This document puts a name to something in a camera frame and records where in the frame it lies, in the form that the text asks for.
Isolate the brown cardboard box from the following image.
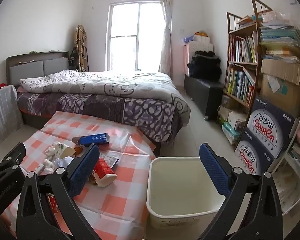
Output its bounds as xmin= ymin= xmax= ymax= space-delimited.
xmin=259 ymin=59 xmax=300 ymax=117

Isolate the bed with purple sheet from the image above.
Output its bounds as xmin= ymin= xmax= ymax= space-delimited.
xmin=16 ymin=70 xmax=192 ymax=147

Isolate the orange checkered tablecloth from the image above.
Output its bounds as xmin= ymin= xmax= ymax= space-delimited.
xmin=0 ymin=110 xmax=163 ymax=240

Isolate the red snack packet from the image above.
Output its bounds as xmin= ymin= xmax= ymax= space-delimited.
xmin=47 ymin=194 xmax=59 ymax=213

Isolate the white tissue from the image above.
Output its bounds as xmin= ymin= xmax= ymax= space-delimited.
xmin=44 ymin=146 xmax=56 ymax=160
xmin=42 ymin=159 xmax=56 ymax=173

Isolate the blue cardboard box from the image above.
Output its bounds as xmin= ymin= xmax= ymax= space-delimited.
xmin=72 ymin=133 xmax=110 ymax=146

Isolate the black storage bench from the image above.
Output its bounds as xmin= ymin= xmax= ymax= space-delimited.
xmin=184 ymin=75 xmax=225 ymax=120

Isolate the black hanging bag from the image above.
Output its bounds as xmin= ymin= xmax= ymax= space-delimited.
xmin=68 ymin=47 xmax=78 ymax=70

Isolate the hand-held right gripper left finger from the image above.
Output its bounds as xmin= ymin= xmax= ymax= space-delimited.
xmin=16 ymin=143 xmax=102 ymax=240

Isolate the clear packet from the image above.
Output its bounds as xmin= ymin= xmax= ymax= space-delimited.
xmin=99 ymin=152 xmax=120 ymax=169

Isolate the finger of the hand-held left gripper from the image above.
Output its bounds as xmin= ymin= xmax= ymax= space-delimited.
xmin=0 ymin=142 xmax=27 ymax=174

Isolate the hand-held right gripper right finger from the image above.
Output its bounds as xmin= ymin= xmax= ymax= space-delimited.
xmin=199 ymin=142 xmax=283 ymax=240

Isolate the row of green books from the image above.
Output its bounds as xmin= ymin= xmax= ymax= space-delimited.
xmin=224 ymin=65 xmax=256 ymax=107

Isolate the white patterned curtain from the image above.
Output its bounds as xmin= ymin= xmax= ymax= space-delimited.
xmin=159 ymin=0 xmax=173 ymax=73

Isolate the white plastic bin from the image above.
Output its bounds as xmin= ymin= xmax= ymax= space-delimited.
xmin=146 ymin=157 xmax=227 ymax=229

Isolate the row of thin books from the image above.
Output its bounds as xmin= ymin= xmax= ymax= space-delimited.
xmin=229 ymin=31 xmax=258 ymax=63

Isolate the white striped cloth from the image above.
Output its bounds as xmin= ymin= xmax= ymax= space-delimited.
xmin=0 ymin=85 xmax=23 ymax=150

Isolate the red and white cup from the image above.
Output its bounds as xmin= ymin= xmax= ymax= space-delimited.
xmin=94 ymin=159 xmax=117 ymax=187

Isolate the grey padded headboard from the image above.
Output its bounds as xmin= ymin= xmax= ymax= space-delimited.
xmin=6 ymin=51 xmax=70 ymax=88

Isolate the pile of black clothes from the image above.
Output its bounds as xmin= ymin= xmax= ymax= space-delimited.
xmin=187 ymin=50 xmax=222 ymax=82

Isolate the window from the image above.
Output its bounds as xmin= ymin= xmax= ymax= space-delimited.
xmin=107 ymin=1 xmax=165 ymax=72

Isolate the pink and white panel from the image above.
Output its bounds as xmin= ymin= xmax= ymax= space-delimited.
xmin=182 ymin=41 xmax=214 ymax=77

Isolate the navy water carton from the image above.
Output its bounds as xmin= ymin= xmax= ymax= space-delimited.
xmin=249 ymin=95 xmax=300 ymax=155
xmin=234 ymin=127 xmax=276 ymax=176

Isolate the plaid coat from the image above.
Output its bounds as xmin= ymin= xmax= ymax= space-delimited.
xmin=74 ymin=25 xmax=88 ymax=72

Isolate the white cartoon quilt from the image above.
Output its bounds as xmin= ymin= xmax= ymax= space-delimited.
xmin=18 ymin=69 xmax=192 ymax=125

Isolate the white shelf unit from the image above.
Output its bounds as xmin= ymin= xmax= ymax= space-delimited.
xmin=272 ymin=105 xmax=300 ymax=217

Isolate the wooden bookshelf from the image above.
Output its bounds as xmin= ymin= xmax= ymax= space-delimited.
xmin=217 ymin=0 xmax=264 ymax=147

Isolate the floral paper cup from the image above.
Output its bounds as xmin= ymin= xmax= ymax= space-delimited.
xmin=52 ymin=142 xmax=76 ymax=158

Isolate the stack of books under shelf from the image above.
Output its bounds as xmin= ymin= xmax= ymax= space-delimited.
xmin=218 ymin=104 xmax=247 ymax=145

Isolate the pile of books and papers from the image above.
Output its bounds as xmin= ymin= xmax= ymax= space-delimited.
xmin=258 ymin=11 xmax=300 ymax=64

